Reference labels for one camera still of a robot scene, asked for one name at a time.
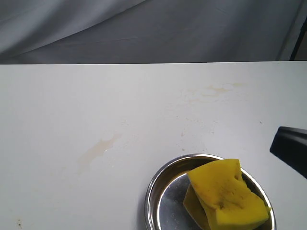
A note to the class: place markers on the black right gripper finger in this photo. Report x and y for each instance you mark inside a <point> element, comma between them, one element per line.
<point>290,146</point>

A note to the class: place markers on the yellow sponge block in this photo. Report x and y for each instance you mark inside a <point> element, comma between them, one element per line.
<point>218,198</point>

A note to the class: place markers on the orange liquid spill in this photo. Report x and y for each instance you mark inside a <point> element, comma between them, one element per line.
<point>97,150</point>

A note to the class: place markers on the black stand pole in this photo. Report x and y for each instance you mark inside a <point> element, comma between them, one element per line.
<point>299,34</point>

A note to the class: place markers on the round stainless steel plate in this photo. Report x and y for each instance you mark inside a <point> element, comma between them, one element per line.
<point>163,205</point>

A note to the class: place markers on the grey backdrop cloth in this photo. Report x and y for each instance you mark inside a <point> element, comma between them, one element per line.
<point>148,31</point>

